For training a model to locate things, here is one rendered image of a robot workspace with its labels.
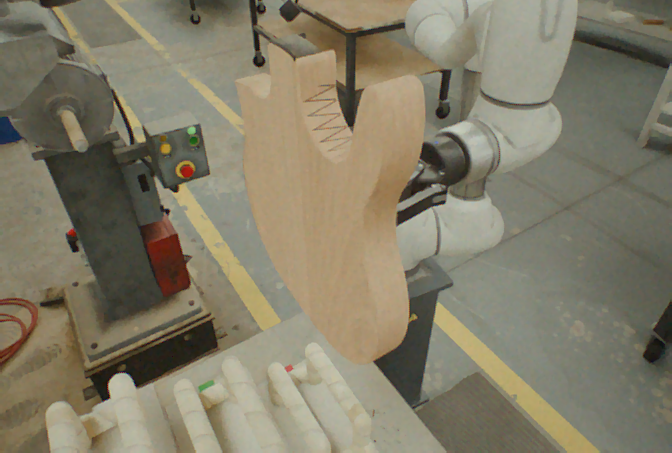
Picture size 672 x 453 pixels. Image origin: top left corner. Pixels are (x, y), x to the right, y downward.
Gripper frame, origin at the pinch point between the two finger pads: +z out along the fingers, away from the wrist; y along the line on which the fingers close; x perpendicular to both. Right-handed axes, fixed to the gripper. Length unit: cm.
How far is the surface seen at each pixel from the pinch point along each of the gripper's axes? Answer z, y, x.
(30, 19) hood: 24, 81, 7
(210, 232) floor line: -23, 177, -147
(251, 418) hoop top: 16.3, -2.5, -32.9
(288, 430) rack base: 9, 2, -52
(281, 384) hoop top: 8.2, 4.8, -40.7
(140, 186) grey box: 11, 115, -63
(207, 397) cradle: 20.4, 9.2, -40.0
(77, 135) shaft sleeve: 24, 77, -19
